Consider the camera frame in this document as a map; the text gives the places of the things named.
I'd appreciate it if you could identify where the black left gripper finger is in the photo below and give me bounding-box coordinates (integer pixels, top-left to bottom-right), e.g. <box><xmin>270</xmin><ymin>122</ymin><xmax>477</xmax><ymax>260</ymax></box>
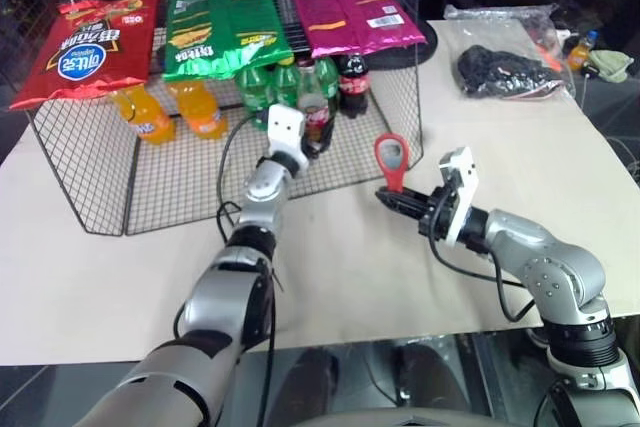
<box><xmin>321</xmin><ymin>105</ymin><xmax>340</xmax><ymax>153</ymax></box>

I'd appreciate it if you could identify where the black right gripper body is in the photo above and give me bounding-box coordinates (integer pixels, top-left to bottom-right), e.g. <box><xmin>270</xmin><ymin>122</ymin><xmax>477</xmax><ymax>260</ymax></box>
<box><xmin>417</xmin><ymin>185</ymin><xmax>460</xmax><ymax>244</ymax></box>

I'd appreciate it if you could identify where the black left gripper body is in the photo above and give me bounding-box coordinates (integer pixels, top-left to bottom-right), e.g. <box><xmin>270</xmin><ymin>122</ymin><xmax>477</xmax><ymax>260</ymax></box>
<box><xmin>299</xmin><ymin>132</ymin><xmax>327</xmax><ymax>161</ymax></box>

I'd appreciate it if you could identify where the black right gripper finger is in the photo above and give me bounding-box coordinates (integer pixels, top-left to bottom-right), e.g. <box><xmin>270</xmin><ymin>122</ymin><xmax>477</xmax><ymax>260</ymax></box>
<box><xmin>378</xmin><ymin>196</ymin><xmax>427</xmax><ymax>222</ymax></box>
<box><xmin>374</xmin><ymin>186</ymin><xmax>435</xmax><ymax>205</ymax></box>

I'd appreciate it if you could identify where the clear glass bottle red label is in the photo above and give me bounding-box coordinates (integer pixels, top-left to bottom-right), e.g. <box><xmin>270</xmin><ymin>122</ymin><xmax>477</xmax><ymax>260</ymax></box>
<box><xmin>297</xmin><ymin>58</ymin><xmax>339</xmax><ymax>154</ymax></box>

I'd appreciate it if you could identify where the red bottle opener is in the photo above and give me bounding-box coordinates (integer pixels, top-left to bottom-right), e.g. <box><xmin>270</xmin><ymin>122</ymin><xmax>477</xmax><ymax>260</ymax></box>
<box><xmin>373</xmin><ymin>133</ymin><xmax>411</xmax><ymax>194</ymax></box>

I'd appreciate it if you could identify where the dark cola plastic bottle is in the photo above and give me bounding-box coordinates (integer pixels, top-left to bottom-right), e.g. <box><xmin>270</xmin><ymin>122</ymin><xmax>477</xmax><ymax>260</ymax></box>
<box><xmin>337</xmin><ymin>53</ymin><xmax>372</xmax><ymax>120</ymax></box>

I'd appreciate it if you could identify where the green soda plastic bottle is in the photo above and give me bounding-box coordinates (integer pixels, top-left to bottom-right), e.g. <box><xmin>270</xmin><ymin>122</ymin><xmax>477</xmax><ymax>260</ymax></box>
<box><xmin>234</xmin><ymin>64</ymin><xmax>276</xmax><ymax>131</ymax></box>
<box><xmin>313</xmin><ymin>56</ymin><xmax>342</xmax><ymax>116</ymax></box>
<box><xmin>272</xmin><ymin>57</ymin><xmax>304</xmax><ymax>109</ymax></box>

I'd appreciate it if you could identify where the orange soda plastic bottle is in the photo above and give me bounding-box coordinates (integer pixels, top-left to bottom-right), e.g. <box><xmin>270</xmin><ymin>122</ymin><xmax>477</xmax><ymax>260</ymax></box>
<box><xmin>110</xmin><ymin>84</ymin><xmax>177</xmax><ymax>146</ymax></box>
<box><xmin>169</xmin><ymin>79</ymin><xmax>229</xmax><ymax>141</ymax></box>

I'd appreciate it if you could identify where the small orange drink bottle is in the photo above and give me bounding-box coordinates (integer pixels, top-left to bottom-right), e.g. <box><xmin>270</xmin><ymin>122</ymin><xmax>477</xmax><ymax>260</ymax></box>
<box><xmin>568</xmin><ymin>30</ymin><xmax>599</xmax><ymax>72</ymax></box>

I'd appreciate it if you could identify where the magenta chip bag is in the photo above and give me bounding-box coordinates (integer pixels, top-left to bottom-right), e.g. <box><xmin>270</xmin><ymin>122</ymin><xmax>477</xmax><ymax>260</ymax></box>
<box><xmin>284</xmin><ymin>0</ymin><xmax>428</xmax><ymax>59</ymax></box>

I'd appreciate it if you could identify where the green chip bag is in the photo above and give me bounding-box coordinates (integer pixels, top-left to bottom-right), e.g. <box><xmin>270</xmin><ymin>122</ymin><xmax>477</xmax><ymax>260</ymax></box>
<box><xmin>162</xmin><ymin>0</ymin><xmax>296</xmax><ymax>82</ymax></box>

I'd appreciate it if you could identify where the black mesh bundle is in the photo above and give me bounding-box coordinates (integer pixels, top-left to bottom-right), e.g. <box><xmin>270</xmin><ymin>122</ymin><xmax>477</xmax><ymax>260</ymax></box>
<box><xmin>457</xmin><ymin>44</ymin><xmax>552</xmax><ymax>98</ymax></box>

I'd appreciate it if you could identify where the clear plastic bag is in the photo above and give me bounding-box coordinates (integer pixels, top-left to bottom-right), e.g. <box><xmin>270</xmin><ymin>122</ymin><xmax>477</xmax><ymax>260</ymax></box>
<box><xmin>443</xmin><ymin>2</ymin><xmax>577</xmax><ymax>101</ymax></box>

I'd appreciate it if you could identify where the green cloth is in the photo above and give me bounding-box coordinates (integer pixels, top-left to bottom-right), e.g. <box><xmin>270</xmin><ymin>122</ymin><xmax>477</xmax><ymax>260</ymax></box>
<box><xmin>587</xmin><ymin>49</ymin><xmax>635</xmax><ymax>83</ymax></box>

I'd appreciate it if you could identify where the red chip bag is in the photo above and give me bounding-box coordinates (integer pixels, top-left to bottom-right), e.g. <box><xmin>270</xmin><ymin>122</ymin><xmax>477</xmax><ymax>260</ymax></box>
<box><xmin>8</xmin><ymin>0</ymin><xmax>167</xmax><ymax>111</ymax></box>

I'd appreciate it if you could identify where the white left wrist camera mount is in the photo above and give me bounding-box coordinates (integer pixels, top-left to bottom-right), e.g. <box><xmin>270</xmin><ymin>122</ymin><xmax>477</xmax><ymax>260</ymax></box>
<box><xmin>265</xmin><ymin>104</ymin><xmax>310</xmax><ymax>178</ymax></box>

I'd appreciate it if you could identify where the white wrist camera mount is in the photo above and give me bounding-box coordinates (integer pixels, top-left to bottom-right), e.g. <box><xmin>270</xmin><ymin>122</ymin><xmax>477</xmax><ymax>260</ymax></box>
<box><xmin>438</xmin><ymin>145</ymin><xmax>476</xmax><ymax>248</ymax></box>
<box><xmin>265</xmin><ymin>104</ymin><xmax>310</xmax><ymax>178</ymax></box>

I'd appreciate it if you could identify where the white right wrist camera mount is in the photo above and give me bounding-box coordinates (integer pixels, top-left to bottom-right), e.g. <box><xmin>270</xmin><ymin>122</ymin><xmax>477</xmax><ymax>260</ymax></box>
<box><xmin>438</xmin><ymin>145</ymin><xmax>476</xmax><ymax>248</ymax></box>

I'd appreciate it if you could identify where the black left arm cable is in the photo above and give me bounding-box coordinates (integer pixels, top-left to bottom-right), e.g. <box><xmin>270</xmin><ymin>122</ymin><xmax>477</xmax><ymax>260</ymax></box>
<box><xmin>172</xmin><ymin>114</ymin><xmax>287</xmax><ymax>427</ymax></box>

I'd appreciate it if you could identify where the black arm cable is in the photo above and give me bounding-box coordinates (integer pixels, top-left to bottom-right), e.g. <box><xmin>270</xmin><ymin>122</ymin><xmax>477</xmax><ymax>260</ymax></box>
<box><xmin>172</xmin><ymin>114</ymin><xmax>287</xmax><ymax>427</ymax></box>
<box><xmin>430</xmin><ymin>236</ymin><xmax>537</xmax><ymax>324</ymax></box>

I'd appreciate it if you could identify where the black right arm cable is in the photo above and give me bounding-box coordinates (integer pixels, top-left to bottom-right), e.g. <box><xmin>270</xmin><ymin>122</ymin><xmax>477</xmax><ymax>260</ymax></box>
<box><xmin>430</xmin><ymin>236</ymin><xmax>537</xmax><ymax>324</ymax></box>

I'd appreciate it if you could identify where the black wire rack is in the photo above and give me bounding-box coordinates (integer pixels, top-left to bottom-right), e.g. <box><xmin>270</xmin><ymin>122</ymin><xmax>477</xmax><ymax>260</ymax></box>
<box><xmin>27</xmin><ymin>0</ymin><xmax>426</xmax><ymax>237</ymax></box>

